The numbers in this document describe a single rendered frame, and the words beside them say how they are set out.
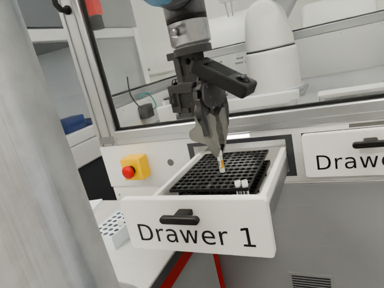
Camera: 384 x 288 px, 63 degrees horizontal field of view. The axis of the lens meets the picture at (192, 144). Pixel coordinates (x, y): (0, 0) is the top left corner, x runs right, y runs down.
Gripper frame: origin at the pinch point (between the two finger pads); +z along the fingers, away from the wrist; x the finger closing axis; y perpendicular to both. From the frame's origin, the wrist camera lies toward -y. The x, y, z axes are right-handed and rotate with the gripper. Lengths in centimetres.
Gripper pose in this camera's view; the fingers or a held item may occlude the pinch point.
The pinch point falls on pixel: (220, 148)
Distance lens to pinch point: 62.0
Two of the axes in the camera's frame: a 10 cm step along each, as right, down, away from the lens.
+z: 2.0, 9.5, 2.5
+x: -5.9, 3.2, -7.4
